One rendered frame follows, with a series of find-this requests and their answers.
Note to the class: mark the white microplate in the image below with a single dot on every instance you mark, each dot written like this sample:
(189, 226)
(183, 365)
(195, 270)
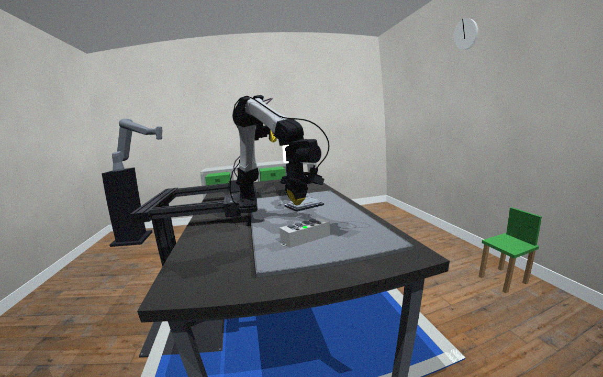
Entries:
(306, 202)

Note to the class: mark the white operator panel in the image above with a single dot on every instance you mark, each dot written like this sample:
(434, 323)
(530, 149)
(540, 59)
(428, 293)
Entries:
(303, 232)

